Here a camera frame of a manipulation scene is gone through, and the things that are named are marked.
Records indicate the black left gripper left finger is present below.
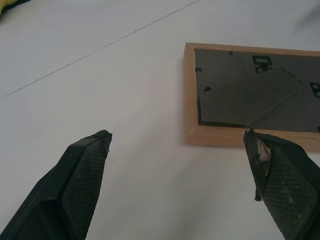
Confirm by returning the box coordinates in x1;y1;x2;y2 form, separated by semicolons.
0;129;113;240

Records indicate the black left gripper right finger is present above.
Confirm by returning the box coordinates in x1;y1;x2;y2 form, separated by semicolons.
242;128;320;240

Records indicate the yellow and black object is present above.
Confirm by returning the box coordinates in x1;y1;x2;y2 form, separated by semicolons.
0;0;24;15

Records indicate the wooden picture frame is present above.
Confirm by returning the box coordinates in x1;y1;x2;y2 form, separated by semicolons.
182;42;320;153

